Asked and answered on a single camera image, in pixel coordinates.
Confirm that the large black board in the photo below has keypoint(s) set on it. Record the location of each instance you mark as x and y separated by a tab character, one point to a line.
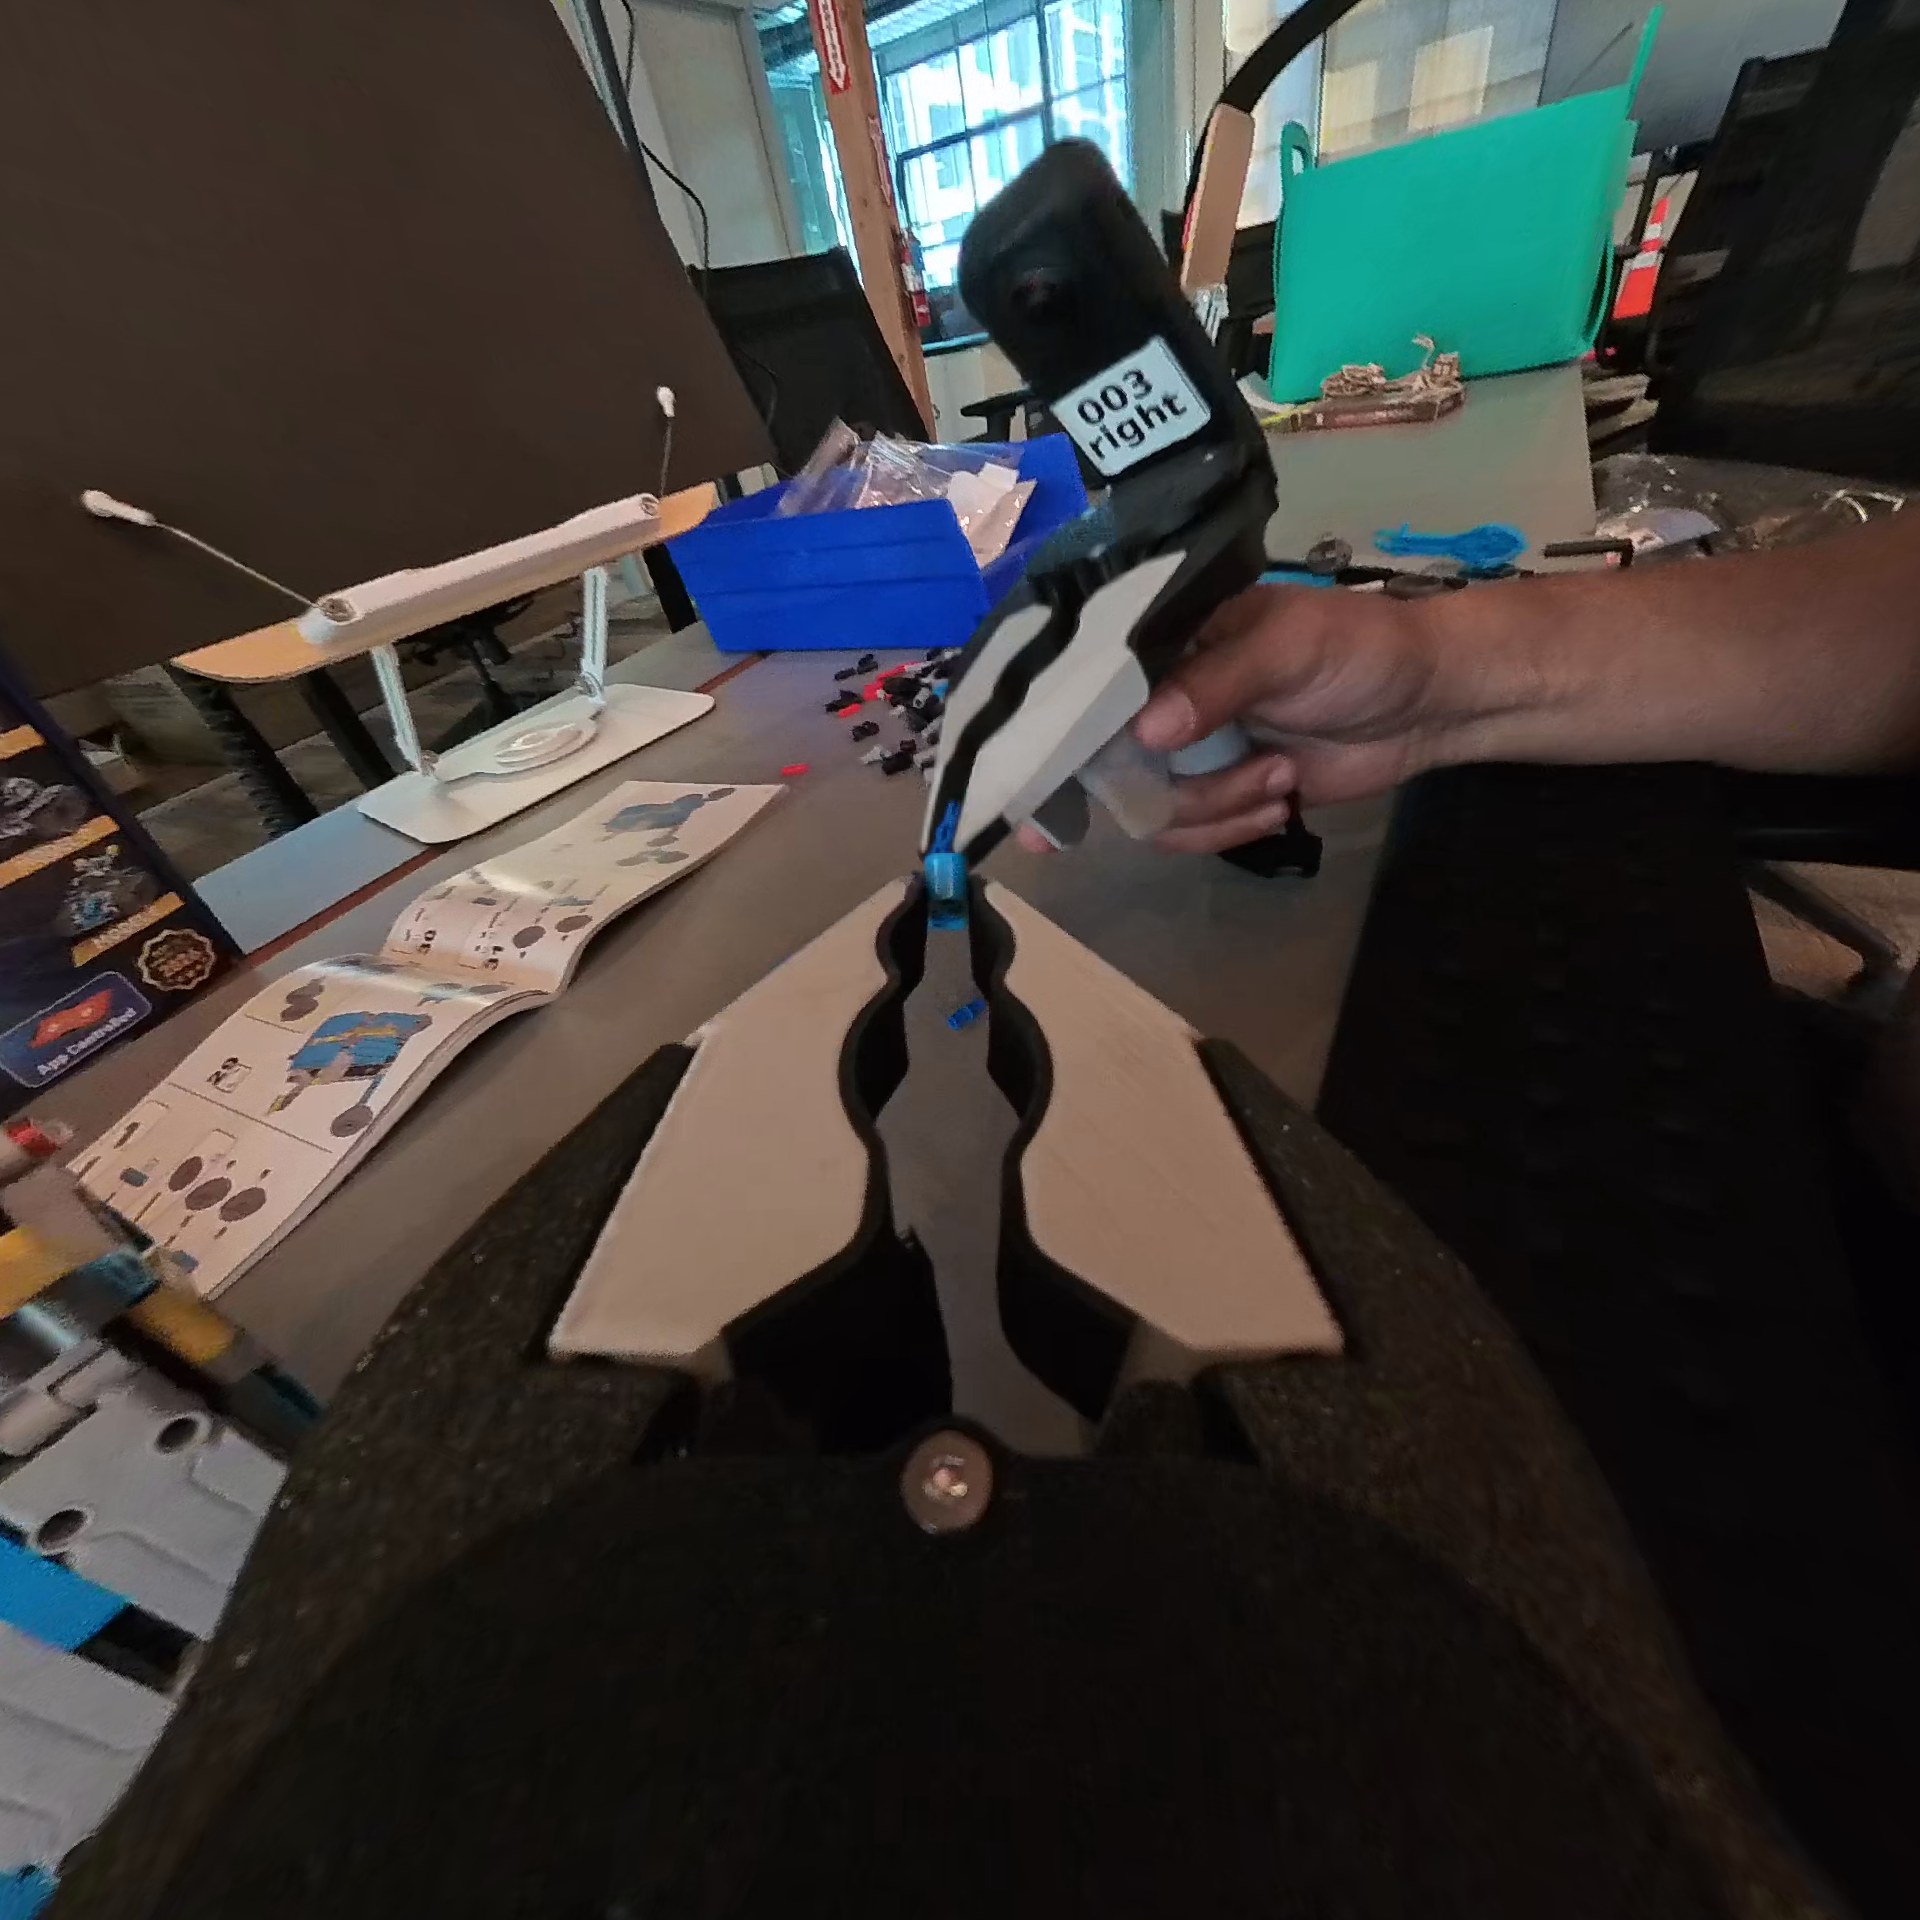
327	265

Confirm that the person's black trousers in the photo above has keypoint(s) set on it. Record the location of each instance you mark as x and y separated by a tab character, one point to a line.
1576	1199

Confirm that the pile of small brick pieces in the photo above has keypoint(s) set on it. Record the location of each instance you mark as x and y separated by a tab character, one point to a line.
896	696

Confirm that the person's right hand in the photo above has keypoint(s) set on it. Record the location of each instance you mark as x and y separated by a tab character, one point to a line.
1334	685

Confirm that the blue brick robot model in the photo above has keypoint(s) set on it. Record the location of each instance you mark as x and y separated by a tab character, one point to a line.
123	1475

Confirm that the dark printed toy box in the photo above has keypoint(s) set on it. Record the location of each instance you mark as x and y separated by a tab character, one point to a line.
87	897

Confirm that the open instruction booklet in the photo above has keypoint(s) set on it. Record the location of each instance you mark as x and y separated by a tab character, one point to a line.
446	931

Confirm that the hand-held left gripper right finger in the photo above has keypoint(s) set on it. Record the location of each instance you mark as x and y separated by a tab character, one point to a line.
1153	1182

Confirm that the blue connector piece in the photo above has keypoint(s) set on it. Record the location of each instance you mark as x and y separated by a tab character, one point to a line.
955	883

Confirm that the small blue pin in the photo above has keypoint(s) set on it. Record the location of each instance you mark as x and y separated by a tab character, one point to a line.
941	825

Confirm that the person's right forearm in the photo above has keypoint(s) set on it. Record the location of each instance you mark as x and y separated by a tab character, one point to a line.
1684	654

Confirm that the white metal stand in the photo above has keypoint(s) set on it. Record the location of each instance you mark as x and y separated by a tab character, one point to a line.
528	753

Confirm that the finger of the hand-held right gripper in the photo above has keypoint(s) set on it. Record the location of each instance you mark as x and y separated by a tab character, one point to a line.
1095	669
976	703

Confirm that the black curved tube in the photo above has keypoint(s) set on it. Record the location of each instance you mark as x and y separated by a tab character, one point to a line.
1276	49

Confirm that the clear plastic bag pile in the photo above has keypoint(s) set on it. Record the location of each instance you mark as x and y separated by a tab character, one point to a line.
896	479

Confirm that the brown flat box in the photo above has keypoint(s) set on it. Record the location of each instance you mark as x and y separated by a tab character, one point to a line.
1379	394

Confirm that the wooden post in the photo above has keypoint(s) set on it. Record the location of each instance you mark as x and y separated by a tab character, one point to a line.
868	181

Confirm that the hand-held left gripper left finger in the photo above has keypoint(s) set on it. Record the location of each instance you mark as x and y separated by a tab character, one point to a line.
722	1182

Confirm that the blue plastic bin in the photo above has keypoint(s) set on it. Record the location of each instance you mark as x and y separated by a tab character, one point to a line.
844	580

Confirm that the large window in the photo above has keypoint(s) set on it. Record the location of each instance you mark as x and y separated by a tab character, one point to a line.
976	102

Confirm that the tan flat board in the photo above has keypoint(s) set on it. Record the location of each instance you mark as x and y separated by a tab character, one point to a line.
251	654

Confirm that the grey desk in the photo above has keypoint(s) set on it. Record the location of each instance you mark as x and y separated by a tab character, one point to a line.
1233	931

